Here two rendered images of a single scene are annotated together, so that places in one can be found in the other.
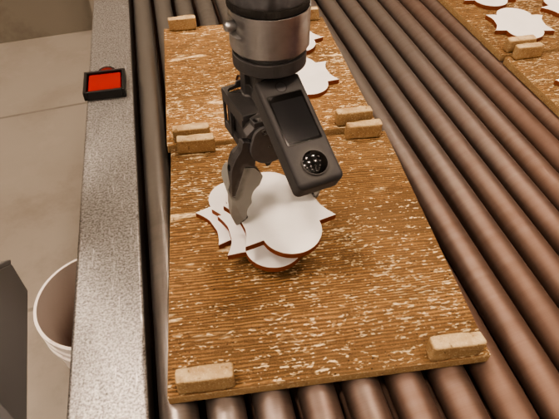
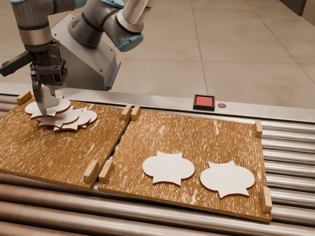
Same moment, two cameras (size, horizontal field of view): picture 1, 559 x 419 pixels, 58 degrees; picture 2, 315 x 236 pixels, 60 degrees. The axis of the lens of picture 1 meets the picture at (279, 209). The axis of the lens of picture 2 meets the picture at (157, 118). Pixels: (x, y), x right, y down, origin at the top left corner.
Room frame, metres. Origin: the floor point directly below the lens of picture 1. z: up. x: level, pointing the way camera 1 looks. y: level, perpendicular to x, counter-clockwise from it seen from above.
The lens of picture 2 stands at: (1.00, -0.52, 1.47)
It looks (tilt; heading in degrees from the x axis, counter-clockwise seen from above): 36 degrees down; 112
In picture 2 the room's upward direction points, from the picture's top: straight up
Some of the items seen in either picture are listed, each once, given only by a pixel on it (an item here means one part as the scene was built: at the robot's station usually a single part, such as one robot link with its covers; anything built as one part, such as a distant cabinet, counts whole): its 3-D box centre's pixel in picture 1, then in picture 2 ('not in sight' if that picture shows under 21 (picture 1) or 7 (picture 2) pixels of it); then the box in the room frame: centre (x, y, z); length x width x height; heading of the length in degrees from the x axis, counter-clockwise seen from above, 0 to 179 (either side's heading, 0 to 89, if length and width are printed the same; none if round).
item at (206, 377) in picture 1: (205, 377); (24, 97); (0.24, 0.08, 0.95); 0.06 x 0.02 x 0.03; 98
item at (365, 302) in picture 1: (301, 236); (53, 133); (0.45, -0.03, 0.93); 0.41 x 0.35 x 0.02; 8
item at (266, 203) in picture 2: (305, 13); (266, 199); (1.08, -0.06, 0.95); 0.06 x 0.02 x 0.03; 100
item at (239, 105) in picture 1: (267, 97); (46, 63); (0.45, 0.01, 1.15); 0.09 x 0.08 x 0.12; 26
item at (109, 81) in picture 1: (105, 84); (204, 102); (0.84, 0.33, 0.92); 0.06 x 0.06 x 0.01; 13
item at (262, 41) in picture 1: (265, 27); (36, 33); (0.44, 0.01, 1.23); 0.08 x 0.08 x 0.05
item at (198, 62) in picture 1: (257, 73); (188, 153); (0.87, 0.04, 0.93); 0.41 x 0.35 x 0.02; 10
